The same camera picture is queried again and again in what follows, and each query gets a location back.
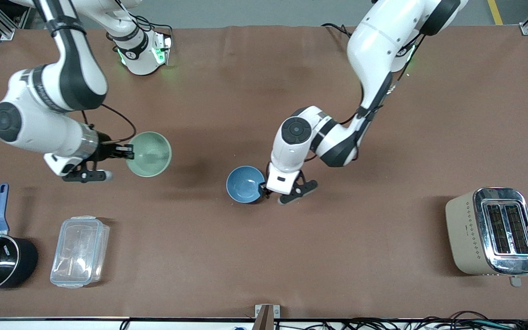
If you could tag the clear plastic food container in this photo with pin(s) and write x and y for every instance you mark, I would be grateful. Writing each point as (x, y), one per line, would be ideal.
(79, 251)

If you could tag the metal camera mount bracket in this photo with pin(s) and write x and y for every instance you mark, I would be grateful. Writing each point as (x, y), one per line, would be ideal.
(266, 316)

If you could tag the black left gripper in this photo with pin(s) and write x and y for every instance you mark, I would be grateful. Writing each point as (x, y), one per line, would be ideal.
(265, 192)

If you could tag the green bowl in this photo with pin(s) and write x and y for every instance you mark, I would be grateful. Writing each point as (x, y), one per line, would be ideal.
(150, 153)

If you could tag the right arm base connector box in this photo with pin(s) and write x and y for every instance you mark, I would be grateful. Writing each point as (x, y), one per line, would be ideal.
(162, 48)

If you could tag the blue bowl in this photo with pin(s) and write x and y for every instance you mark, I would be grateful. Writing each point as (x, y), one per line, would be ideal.
(243, 184)

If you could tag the beige chrome toaster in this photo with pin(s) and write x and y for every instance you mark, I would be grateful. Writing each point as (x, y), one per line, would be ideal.
(470, 233)

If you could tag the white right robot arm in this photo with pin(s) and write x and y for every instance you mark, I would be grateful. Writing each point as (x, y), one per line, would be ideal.
(76, 78)

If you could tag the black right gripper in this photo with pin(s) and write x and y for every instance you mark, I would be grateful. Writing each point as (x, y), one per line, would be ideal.
(104, 151)

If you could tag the brown table cover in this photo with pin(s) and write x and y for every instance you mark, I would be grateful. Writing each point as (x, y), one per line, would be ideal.
(245, 256)

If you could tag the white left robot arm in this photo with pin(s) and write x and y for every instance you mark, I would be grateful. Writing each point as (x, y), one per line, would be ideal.
(374, 46)

